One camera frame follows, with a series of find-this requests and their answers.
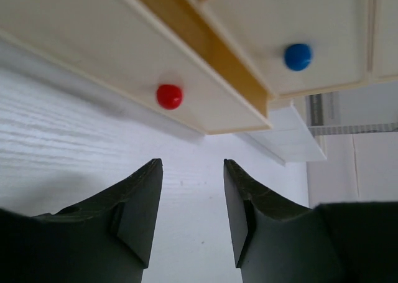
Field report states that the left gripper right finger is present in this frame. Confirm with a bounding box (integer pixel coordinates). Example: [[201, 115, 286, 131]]
[[224, 159, 397, 282]]

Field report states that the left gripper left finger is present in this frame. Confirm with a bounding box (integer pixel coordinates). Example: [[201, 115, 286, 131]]
[[1, 159, 163, 282]]

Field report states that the grey setup guide booklet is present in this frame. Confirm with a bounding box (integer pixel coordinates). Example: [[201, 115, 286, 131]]
[[305, 91, 397, 136]]

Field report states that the cream drawer cabinet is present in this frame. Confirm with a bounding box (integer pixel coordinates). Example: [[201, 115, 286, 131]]
[[1, 0, 397, 134]]

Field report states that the white file organizer rack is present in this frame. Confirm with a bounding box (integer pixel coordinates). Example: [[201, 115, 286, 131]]
[[237, 96, 327, 165]]

